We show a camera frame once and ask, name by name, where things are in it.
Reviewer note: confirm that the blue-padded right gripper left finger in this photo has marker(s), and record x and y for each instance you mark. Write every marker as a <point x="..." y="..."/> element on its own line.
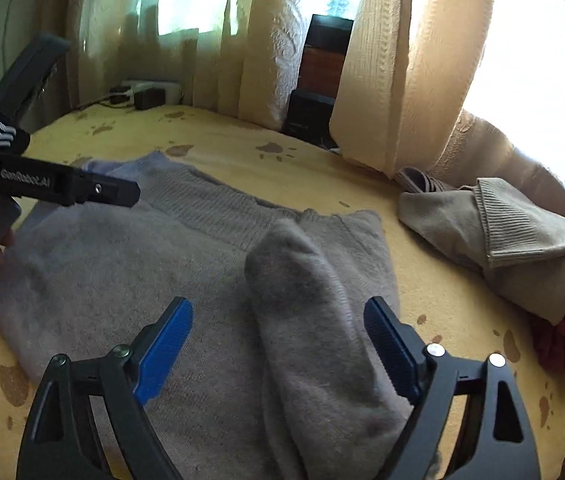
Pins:
<point x="61" y="440"/>

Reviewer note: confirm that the white power strip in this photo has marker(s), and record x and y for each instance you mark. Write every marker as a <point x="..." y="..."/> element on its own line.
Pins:
<point x="173" y="90"/>

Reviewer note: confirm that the brown wooden nightstand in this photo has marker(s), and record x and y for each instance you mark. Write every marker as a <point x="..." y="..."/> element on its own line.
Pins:
<point x="311" y="103"/>

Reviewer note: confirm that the black box on sill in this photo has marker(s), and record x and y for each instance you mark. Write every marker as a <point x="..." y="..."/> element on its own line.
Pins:
<point x="329" y="33"/>

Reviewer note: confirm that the cream lace curtain left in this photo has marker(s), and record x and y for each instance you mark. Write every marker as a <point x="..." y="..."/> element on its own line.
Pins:
<point x="239" y="58"/>

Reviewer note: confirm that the yellow paw-print bed sheet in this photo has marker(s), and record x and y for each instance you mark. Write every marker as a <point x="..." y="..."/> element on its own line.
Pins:
<point x="445" y="302"/>

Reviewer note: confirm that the grey-brown knit sweater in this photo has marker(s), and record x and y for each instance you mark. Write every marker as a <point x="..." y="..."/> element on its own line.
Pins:
<point x="277" y="378"/>

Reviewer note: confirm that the beige folded sweater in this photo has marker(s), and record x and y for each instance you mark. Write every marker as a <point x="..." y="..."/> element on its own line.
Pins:
<point x="492" y="228"/>

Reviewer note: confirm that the beige knit curtain right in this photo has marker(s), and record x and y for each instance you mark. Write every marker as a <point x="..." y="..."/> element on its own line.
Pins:
<point x="461" y="89"/>

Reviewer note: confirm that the black power adapter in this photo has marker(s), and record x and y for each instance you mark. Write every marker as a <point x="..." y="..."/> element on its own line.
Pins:
<point x="149" y="98"/>

